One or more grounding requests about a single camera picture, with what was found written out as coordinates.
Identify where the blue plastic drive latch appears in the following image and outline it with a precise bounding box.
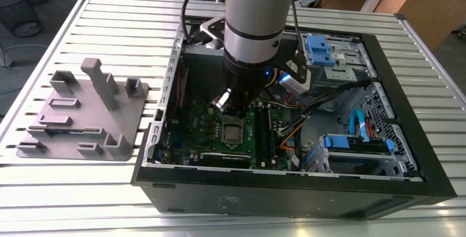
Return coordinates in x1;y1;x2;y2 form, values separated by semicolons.
305;35;332;54
309;52;337;68

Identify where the grey metal drive cage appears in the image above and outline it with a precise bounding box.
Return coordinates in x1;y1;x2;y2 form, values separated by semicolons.
291;32;380;98

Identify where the RAM stick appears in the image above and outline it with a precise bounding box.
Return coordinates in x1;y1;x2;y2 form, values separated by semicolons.
44;128;89;136

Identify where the black RAM slot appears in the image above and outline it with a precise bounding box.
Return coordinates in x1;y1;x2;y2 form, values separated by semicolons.
265;103;278;165
254;102;267;167

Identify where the grey plastic parts rack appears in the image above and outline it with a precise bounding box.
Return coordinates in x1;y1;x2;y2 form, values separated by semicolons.
16;58;151;162

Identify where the white camera black bracket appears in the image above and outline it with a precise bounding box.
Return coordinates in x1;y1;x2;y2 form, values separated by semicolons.
275;39;313;94

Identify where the hard disk in blue carrier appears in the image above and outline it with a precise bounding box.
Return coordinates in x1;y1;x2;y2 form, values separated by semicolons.
319;134;397;156

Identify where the large black mesh wastebasket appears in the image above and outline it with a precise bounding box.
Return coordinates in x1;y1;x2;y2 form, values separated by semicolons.
0;0;44;38

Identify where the black sleeved cable bundle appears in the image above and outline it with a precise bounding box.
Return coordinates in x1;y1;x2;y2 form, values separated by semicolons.
283;80;380;172

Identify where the black graphics card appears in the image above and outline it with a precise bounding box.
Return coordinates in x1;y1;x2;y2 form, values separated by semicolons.
199;152;253;170

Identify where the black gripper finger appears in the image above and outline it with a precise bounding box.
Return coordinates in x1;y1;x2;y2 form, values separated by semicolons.
210;88;237;114
233;90;262;117

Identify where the black PC case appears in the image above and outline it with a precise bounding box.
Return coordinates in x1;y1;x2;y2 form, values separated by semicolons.
130;15;458;220

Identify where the silver CPU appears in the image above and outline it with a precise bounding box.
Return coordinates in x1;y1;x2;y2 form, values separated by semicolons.
222;124;243;143

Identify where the multicolour power wire bundle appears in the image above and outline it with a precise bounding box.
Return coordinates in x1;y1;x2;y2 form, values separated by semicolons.
278;114;310;153

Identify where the green motherboard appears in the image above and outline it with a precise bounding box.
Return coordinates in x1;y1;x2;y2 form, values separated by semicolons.
166;99;293;171

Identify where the grey metal disk bay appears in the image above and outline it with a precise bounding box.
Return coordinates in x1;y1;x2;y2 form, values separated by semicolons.
303;134;424;180

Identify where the brown wooden cabinet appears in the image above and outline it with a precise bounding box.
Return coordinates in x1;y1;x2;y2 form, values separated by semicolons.
397;0;466;52

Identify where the blue flat data wire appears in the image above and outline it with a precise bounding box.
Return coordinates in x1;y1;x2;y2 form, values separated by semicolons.
349;110;373;142

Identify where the metal socket cover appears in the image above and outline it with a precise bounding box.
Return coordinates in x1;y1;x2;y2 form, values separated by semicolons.
219;121;246;145

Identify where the thin black camera cable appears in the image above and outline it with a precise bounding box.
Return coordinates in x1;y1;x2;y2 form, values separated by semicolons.
181;0;213;47

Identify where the thick black camera cable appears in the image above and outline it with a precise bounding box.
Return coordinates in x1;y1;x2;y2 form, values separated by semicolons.
290;0;307;57

